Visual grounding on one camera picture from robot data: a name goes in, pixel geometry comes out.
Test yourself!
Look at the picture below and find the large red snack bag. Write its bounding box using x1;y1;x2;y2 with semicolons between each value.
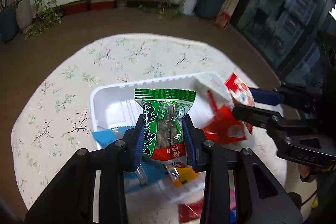
203;105;253;145

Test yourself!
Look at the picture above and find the orange yellow snack stick packet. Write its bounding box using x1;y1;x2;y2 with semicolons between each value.
165;165;199;188

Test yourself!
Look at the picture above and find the green nut snack packet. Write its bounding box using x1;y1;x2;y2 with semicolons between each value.
134;88;196;168

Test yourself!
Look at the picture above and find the red white fruit candy packet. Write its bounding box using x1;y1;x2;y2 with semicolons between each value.
225;73;255;107

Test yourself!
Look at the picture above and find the person's right hand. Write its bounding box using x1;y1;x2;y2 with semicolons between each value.
298;164;318;182

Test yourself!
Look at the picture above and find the light blue snack packet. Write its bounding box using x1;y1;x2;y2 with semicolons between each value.
92;126;168;193

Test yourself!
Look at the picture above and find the white plastic tray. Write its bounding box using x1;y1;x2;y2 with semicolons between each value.
89;70;227;204

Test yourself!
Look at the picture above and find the silver red wrapper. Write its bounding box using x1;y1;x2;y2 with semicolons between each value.
194;72;234;110

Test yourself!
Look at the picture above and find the pink barcode snack packet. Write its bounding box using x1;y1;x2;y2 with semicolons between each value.
230;189;236;214

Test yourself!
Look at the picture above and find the dark red candy packet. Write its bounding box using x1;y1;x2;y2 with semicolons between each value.
178;199;203;223

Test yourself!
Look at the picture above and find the floral tablecloth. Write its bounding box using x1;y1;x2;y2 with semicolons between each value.
11;32;288;224

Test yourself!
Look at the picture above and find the red gift bag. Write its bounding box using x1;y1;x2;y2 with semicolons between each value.
214;12;231;30

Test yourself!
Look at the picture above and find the left leafy plant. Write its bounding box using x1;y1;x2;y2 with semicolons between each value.
15;0;63;39

